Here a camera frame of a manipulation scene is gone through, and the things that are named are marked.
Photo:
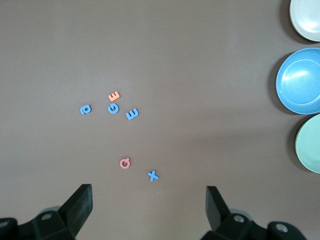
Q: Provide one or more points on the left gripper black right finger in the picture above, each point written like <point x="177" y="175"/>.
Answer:
<point x="217" y="212"/>

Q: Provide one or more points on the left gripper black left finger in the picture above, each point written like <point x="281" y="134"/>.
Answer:
<point x="75" y="212"/>

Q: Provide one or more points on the blue foam letter a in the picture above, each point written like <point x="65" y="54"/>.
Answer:
<point x="83" y="110"/>

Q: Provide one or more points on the blue foam letter G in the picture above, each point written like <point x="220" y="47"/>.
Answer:
<point x="110" y="109"/>

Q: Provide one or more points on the pink foam letter Q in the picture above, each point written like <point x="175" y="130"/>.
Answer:
<point x="121" y="163"/>

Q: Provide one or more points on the blue foam letter X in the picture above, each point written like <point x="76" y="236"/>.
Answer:
<point x="153" y="175"/>

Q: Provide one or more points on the blue foam letter E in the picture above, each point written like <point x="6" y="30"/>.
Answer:
<point x="132" y="114"/>

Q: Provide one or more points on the light green plate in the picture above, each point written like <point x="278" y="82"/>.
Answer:
<point x="310" y="145"/>

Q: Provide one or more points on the orange foam letter E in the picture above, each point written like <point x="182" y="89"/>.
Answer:
<point x="114" y="96"/>

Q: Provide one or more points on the blue plate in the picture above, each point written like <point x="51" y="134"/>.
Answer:
<point x="300" y="80"/>

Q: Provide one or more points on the beige plate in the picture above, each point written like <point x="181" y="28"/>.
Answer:
<point x="307" y="17"/>

